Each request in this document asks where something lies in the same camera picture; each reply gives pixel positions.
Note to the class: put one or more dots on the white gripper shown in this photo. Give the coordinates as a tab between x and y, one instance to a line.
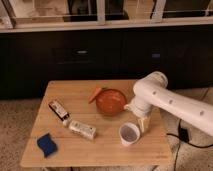
140	108

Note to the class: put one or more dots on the white ceramic cup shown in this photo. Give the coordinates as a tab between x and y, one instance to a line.
129	134

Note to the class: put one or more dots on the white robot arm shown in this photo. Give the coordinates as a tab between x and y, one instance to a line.
152	91

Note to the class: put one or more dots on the orange bowl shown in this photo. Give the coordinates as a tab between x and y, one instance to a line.
111	102

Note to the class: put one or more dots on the black power adapter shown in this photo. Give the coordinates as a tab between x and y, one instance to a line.
183	134

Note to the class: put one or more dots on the orange carrot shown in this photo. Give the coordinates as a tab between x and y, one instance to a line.
94	94

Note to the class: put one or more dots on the wooden table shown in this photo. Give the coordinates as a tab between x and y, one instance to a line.
106	148

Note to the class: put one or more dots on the white small carton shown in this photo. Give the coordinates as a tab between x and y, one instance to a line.
82	129

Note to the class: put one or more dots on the blue sponge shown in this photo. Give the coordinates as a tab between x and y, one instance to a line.
47	145

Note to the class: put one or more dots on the dark cabinet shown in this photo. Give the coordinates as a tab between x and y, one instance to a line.
29	60

